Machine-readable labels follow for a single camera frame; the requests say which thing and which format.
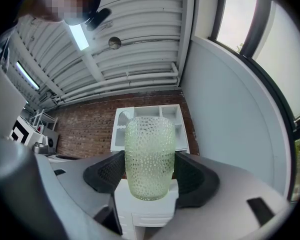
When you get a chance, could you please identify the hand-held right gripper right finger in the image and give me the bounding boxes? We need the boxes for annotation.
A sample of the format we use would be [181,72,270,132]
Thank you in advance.
[162,151,291,240]

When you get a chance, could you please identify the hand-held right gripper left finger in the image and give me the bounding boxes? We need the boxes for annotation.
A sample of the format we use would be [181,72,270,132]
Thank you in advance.
[36,150,127,240]

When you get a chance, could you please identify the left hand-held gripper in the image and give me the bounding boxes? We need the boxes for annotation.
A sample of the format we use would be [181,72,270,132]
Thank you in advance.
[9,115,51,155]

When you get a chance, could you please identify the white shelf unit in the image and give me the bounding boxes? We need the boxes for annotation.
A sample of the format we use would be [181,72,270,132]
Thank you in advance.
[110,104,191,153]

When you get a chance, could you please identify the white metal rack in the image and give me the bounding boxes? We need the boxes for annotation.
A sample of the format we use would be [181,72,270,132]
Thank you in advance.
[29,108,59,133]

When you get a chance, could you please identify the grey box appliance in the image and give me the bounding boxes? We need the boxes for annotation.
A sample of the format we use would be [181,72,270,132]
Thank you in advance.
[43,128,60,155]

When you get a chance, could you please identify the long ceiling light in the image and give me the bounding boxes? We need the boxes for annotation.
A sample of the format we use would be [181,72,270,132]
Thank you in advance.
[68,23,90,51]
[15,60,40,90]

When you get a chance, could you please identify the grey hoodie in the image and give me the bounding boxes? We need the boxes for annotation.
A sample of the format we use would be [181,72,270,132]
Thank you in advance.
[0,16,23,71]

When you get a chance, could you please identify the white ceiling pipe run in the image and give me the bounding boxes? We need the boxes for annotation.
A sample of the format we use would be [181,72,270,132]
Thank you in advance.
[56,61,180,105]

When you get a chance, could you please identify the person's head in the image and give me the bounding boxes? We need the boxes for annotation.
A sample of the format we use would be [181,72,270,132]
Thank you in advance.
[17,0,101,26]

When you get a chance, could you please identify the black framed window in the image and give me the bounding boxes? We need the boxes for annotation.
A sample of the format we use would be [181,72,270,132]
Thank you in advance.
[209,0,300,202]

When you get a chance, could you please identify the black head-mounted camera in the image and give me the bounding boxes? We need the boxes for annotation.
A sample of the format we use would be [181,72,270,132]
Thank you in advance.
[86,8,113,32]

